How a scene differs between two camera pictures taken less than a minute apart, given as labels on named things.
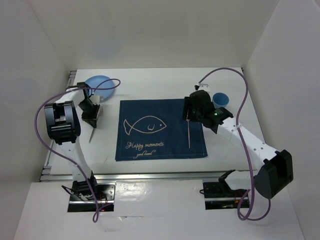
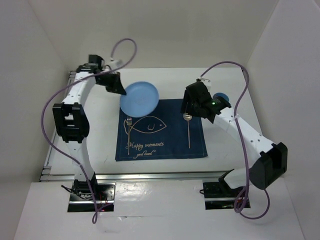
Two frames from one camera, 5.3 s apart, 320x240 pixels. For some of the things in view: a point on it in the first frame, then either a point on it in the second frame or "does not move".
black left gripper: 91,119 -> 117,86
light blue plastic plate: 94,81 -> 141,100
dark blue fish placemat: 155,129 does not move
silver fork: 91,135 -> 129,122
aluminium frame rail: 113,176 does not move
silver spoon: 188,120 does not move
